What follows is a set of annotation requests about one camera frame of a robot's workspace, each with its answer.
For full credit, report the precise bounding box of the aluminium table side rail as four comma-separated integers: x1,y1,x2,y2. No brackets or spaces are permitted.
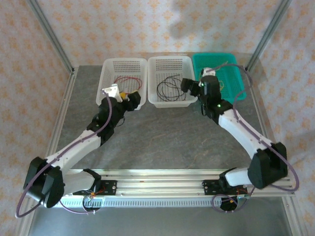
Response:
243,66,281,177
40,71,78,177

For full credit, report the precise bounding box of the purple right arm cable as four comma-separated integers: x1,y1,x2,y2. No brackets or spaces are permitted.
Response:
208,63,300,214

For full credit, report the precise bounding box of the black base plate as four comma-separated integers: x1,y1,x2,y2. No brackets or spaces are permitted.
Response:
72,180,118,197
201,180,248,196

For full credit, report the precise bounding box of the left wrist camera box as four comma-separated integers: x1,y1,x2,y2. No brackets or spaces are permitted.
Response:
101,84,124,102

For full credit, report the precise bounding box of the aluminium frame post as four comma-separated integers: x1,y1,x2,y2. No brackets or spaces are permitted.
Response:
26,0,76,74
245,0,293,73

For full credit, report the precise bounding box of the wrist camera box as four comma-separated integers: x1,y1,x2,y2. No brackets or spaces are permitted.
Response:
101,84,124,102
200,67,217,77

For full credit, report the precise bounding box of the aluminium rail beam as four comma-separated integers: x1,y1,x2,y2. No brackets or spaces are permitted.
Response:
26,168,296,199

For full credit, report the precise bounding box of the teal perforated plastic basket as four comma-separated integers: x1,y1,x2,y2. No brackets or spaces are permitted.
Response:
191,52,247,103

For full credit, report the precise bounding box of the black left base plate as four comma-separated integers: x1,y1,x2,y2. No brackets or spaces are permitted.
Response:
72,180,118,197

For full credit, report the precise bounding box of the slotted grey cable duct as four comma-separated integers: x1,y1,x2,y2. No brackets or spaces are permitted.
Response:
59,198,247,208

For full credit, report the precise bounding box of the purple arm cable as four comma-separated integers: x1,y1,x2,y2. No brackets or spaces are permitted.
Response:
15,98,114,219
208,63,300,214

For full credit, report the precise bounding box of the red cable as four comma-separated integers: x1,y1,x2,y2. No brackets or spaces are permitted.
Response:
113,75,143,93

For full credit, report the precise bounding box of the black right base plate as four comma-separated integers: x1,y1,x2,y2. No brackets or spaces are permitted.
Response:
201,180,248,196

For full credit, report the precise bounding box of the orange patterned backdrop cloth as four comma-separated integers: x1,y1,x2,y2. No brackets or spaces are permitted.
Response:
0,0,315,236

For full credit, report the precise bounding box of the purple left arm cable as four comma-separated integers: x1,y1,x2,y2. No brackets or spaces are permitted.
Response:
15,98,114,219

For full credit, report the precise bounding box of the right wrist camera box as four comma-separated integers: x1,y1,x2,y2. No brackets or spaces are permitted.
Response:
200,67,217,77

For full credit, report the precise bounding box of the grey metal sheet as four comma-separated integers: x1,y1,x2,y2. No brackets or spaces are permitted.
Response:
24,198,296,236

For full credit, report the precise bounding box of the black cable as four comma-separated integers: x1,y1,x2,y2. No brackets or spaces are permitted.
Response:
159,81,188,102
156,73,188,102
162,76,184,99

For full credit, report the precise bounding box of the white perforated plastic basket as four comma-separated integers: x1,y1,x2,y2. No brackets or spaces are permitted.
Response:
95,57,148,111
147,55,199,109

